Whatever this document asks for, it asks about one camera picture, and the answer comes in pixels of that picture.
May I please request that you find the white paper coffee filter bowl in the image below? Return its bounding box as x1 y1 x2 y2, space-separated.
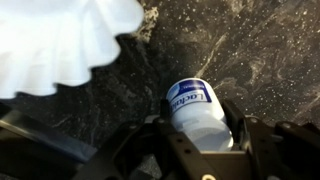
0 0 145 100

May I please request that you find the small white lid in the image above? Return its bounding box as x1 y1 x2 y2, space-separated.
165 77 235 153

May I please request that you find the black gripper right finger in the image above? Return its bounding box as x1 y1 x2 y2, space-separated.
222 99 320 180

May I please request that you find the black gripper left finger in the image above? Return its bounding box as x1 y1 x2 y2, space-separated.
74 98 218 180

